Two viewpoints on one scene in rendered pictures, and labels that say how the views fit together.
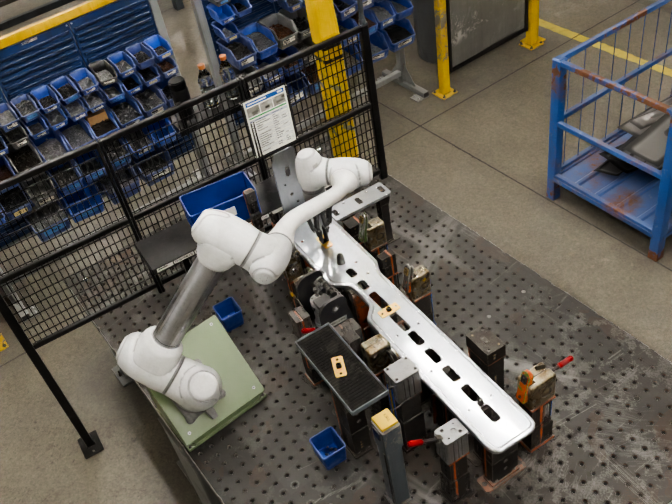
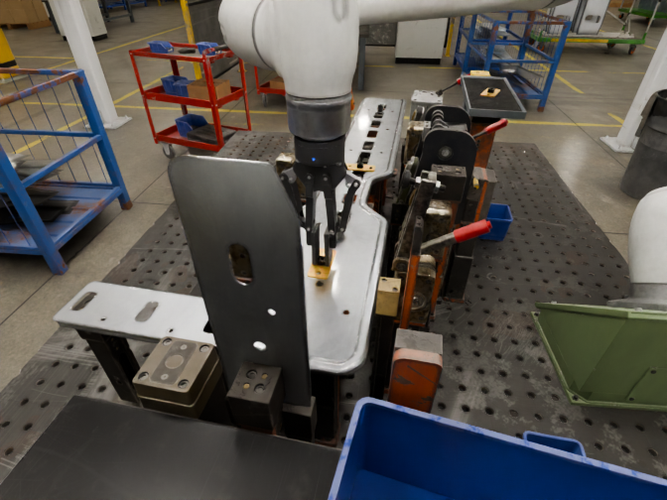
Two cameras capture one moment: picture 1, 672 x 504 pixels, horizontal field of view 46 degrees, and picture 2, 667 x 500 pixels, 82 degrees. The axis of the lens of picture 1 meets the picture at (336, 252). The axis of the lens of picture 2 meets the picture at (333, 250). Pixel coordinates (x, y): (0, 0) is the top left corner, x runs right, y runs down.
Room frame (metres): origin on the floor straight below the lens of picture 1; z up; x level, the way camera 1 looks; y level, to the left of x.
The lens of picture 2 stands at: (2.86, 0.37, 1.47)
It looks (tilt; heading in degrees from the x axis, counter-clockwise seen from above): 37 degrees down; 216
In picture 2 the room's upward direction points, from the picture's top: straight up
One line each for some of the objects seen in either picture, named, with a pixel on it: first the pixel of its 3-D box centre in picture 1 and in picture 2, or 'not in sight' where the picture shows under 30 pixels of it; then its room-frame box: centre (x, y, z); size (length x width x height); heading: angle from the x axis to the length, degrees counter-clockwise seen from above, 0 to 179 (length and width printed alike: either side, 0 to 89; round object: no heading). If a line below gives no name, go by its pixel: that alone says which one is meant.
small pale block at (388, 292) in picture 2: not in sight; (380, 358); (2.45, 0.18, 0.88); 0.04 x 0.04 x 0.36; 24
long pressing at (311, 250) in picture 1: (393, 313); (358, 166); (1.98, -0.17, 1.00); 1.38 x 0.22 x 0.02; 24
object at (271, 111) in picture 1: (269, 121); not in sight; (2.97, 0.17, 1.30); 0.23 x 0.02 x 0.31; 114
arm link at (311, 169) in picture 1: (312, 168); (311, 23); (2.42, 0.02, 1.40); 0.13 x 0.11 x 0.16; 72
